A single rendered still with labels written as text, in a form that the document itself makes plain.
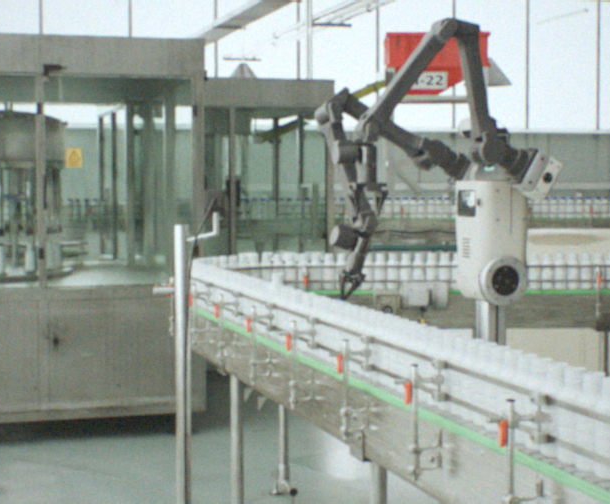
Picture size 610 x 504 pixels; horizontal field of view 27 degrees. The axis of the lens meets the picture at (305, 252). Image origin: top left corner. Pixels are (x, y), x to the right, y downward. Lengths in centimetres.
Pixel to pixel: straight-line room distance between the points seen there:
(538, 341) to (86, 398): 290
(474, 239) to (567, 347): 438
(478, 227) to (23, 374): 399
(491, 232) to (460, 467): 147
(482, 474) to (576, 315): 351
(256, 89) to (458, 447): 710
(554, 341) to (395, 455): 540
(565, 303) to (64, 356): 298
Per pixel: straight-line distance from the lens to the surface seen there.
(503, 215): 393
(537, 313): 591
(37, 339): 735
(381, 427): 299
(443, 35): 369
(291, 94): 956
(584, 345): 829
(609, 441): 212
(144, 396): 748
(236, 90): 945
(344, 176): 398
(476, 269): 395
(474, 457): 251
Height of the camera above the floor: 148
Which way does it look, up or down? 3 degrees down
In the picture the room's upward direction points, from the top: straight up
